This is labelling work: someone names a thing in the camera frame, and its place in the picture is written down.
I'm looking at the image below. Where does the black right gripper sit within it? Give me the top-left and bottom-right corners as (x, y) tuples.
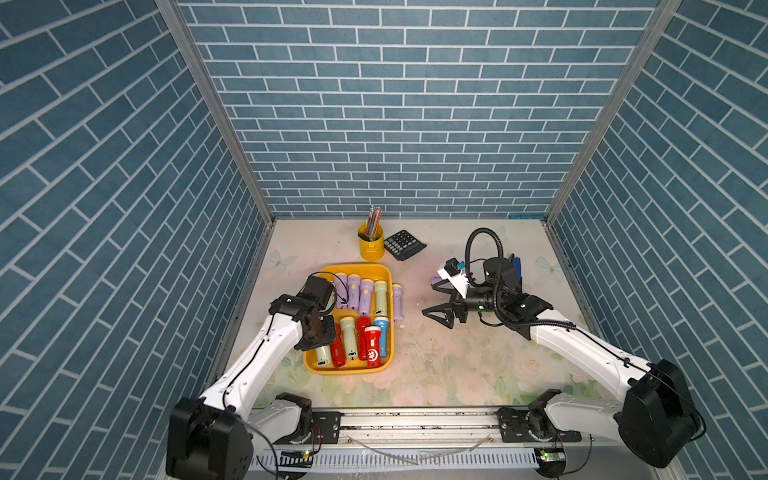
(422, 278), (502, 329)

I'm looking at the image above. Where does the metal corner frame post left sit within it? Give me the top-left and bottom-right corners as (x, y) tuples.
(156, 0), (275, 229)

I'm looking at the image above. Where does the metal corner frame post right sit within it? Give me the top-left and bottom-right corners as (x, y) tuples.
(543, 0), (681, 230)

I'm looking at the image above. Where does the lilac flashlight yellow head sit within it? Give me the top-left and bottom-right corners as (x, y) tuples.
(334, 273), (349, 310)

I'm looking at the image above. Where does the coloured pencils bunch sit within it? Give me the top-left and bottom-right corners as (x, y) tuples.
(364, 206), (382, 241)

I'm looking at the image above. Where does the yellow plastic tray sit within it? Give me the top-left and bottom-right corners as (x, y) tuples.
(303, 263), (395, 376)

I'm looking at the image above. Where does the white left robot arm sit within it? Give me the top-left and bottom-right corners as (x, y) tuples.
(165, 272), (349, 479)

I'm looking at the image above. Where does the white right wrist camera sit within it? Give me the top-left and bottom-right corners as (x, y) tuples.
(438, 258), (470, 298)

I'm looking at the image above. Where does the yellow pencil cup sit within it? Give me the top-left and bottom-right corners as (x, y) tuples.
(358, 224), (385, 262)

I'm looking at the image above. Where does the red flashlight white head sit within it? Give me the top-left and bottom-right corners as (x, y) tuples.
(364, 326), (382, 369)

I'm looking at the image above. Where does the pale green flashlight yellow head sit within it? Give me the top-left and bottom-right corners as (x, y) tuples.
(374, 280), (389, 317)

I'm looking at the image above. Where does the metal corner frame post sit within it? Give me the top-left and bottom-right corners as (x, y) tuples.
(156, 0), (275, 229)
(543, 0), (681, 230)

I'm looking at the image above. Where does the blue black stapler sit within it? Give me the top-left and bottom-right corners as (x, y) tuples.
(510, 254), (522, 288)

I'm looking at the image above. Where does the black calculator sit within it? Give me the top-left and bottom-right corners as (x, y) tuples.
(383, 230), (426, 261)

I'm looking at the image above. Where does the aluminium front rail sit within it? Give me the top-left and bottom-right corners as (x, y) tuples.
(155, 407), (685, 480)

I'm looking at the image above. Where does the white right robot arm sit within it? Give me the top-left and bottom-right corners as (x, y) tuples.
(422, 257), (707, 468)

